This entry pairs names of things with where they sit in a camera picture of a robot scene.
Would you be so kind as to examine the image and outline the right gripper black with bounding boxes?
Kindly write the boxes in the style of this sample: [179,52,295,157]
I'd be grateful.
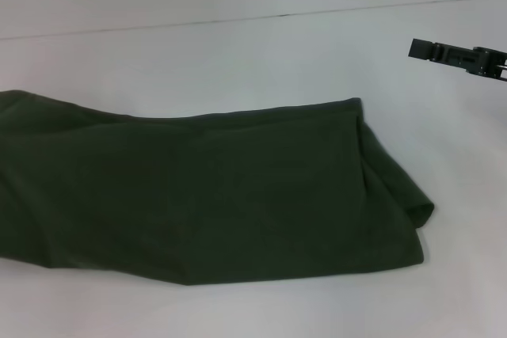
[408,38,507,83]

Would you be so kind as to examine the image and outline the dark green FREE! t-shirt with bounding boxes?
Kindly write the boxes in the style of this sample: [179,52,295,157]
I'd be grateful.
[0,89,436,287]

